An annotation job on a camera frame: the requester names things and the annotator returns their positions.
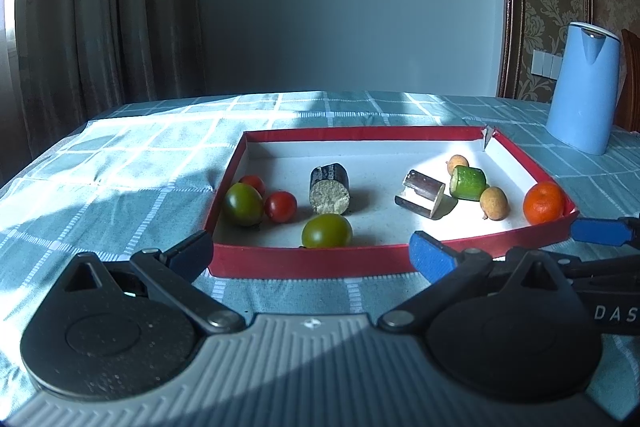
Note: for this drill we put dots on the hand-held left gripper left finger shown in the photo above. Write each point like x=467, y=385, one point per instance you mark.
x=192, y=252

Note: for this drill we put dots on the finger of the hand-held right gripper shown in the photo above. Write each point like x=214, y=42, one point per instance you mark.
x=595, y=231
x=600, y=269

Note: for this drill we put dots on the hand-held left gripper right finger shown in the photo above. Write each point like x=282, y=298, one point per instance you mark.
x=430, y=257

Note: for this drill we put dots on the red shallow cardboard box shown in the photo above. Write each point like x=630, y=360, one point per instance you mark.
x=380, y=217

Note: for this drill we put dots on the green cucumber piece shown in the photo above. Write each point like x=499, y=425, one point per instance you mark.
x=467, y=183

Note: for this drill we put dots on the brown longan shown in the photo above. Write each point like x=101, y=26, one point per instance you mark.
x=494, y=203
x=457, y=164

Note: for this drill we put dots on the red cherry tomato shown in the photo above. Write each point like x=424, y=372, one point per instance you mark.
x=254, y=183
x=281, y=207

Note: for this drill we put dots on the green tomato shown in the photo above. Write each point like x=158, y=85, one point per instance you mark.
x=326, y=231
x=242, y=204

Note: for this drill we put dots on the dark sugarcane piece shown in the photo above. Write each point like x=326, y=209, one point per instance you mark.
x=330, y=187

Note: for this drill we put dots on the orange mandarin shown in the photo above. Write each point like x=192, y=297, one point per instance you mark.
x=544, y=203

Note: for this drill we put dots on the teal checked tablecloth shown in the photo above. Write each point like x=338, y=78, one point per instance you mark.
x=125, y=187

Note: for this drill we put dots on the blue electric kettle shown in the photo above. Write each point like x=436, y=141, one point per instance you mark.
x=582, y=97

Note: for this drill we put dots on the wooden chair back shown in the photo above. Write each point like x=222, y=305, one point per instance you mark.
x=631, y=77

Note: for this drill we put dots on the patterned brown curtain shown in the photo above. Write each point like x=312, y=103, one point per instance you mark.
x=100, y=32

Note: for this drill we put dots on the white wall switch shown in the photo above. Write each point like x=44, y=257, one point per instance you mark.
x=547, y=64

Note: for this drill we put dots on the wooden wall frame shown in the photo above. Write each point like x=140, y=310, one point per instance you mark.
x=511, y=7

